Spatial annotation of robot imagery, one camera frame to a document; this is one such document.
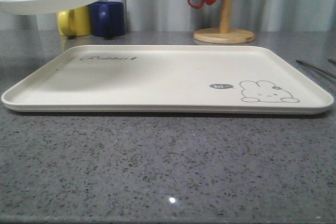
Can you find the silver fork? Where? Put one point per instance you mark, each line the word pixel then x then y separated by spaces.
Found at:
pixel 304 63

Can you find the cream rabbit print tray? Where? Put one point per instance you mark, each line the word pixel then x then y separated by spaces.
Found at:
pixel 148 78

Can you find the wooden mug tree stand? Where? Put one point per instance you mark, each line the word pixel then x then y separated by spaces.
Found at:
pixel 224 34

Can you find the dark blue mug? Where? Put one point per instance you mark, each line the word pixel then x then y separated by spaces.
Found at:
pixel 107 19

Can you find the yellow mug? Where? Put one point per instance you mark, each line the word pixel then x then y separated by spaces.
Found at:
pixel 74 22

